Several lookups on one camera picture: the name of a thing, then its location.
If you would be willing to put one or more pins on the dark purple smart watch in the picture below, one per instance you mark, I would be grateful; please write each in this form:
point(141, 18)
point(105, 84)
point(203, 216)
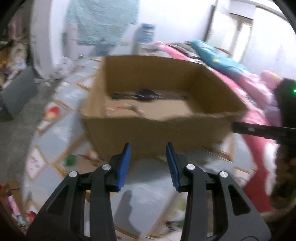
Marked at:
point(148, 95)

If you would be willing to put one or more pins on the blue water dispenser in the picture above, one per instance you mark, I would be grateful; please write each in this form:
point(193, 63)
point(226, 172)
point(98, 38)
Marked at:
point(143, 39)

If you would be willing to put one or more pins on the pink floral blanket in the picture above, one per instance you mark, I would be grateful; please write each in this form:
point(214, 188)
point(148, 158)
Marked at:
point(254, 157)

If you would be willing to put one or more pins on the grey storage box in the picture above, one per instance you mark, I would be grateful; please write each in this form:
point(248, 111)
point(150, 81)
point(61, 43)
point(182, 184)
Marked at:
point(18, 93)

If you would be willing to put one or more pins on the teal patterned pillow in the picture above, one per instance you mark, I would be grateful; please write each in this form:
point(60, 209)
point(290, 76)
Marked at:
point(210, 56)

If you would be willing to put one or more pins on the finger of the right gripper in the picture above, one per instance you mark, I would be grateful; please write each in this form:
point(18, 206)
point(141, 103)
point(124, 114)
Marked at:
point(269, 132)

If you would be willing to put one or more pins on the teal patterned hanging cloth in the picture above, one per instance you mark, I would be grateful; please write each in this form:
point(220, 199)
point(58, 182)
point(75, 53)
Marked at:
point(102, 21)

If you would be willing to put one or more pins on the fruit pattern table cover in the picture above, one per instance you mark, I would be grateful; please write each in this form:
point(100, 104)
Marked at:
point(148, 207)

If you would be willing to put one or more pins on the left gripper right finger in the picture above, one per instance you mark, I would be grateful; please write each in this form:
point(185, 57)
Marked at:
point(212, 201)

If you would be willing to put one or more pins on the white cylinder tube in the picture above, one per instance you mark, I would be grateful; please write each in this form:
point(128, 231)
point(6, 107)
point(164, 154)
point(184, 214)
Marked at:
point(70, 41)

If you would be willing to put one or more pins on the brown cardboard box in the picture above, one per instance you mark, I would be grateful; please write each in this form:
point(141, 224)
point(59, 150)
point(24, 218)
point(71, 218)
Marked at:
point(201, 121)

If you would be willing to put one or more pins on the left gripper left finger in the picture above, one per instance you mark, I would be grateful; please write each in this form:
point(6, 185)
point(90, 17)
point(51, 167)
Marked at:
point(80, 207)

